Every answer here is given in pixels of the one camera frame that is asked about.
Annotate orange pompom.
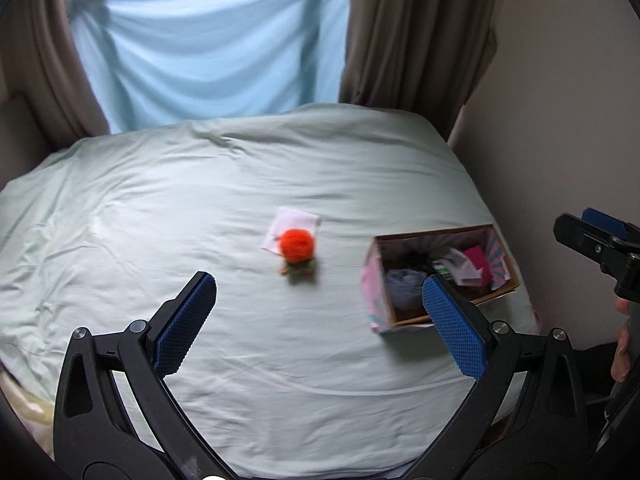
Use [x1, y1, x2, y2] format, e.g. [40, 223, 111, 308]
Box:
[278, 228, 317, 263]

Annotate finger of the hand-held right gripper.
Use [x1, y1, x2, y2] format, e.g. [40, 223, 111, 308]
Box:
[581, 207, 631, 242]
[553, 213, 632, 277]

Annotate light blue hanging cloth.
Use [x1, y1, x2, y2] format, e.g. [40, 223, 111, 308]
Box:
[67, 0, 354, 136]

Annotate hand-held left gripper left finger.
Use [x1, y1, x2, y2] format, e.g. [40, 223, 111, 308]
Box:
[52, 271, 240, 480]

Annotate blue-grey knitted ball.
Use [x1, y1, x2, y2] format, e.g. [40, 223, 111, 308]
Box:
[382, 268, 431, 312]

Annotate white pink cloth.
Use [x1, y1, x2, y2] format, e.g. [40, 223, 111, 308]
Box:
[259, 206, 321, 254]

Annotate pink zip pouch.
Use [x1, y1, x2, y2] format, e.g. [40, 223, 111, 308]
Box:
[462, 245, 489, 287]

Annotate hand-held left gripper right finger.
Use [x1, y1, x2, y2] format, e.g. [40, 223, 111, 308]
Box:
[399, 273, 587, 480]

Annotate green wet wipes packet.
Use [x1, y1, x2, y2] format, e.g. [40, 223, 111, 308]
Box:
[429, 249, 473, 284]

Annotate brown curtain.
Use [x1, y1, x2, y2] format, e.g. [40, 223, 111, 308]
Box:
[22, 0, 112, 150]
[337, 0, 502, 134]

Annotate pink printed cardboard box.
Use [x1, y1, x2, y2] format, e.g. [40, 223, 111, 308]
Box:
[360, 223, 521, 336]

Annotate cream folded bedding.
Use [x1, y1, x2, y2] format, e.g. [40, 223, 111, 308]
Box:
[0, 367, 57, 463]

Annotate person's right hand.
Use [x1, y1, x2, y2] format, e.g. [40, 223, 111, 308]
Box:
[610, 294, 640, 384]

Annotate small brown plush toy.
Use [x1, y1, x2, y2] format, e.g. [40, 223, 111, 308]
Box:
[278, 259, 317, 278]

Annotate bed with mint green sheet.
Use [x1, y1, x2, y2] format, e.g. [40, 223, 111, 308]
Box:
[0, 102, 545, 479]

